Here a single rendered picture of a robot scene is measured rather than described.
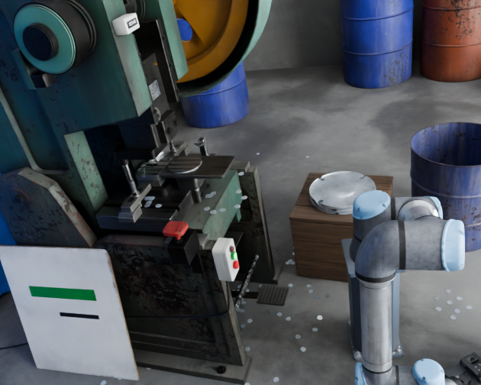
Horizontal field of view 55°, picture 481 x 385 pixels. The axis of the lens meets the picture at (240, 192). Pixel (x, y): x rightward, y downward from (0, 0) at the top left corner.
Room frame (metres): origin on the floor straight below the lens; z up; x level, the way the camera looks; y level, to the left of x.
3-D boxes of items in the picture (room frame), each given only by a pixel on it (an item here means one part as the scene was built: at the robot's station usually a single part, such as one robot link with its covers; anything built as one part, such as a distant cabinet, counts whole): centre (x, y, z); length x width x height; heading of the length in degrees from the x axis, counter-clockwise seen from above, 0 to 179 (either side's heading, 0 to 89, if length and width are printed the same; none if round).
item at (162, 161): (1.54, 0.29, 0.76); 0.15 x 0.09 x 0.05; 156
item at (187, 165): (1.48, 0.13, 0.72); 0.25 x 0.14 x 0.14; 66
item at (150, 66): (1.53, 0.26, 1.04); 0.17 x 0.15 x 0.30; 66
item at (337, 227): (1.72, -0.45, 0.18); 0.40 x 0.38 x 0.35; 63
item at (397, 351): (1.21, -0.40, 0.23); 0.19 x 0.19 x 0.45; 81
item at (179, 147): (1.70, 0.23, 0.76); 0.17 x 0.06 x 0.10; 156
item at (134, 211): (1.39, 0.36, 0.76); 0.17 x 0.06 x 0.10; 156
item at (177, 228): (1.15, 0.21, 0.72); 0.07 x 0.06 x 0.08; 66
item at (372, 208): (1.20, -0.41, 0.62); 0.13 x 0.12 x 0.14; 71
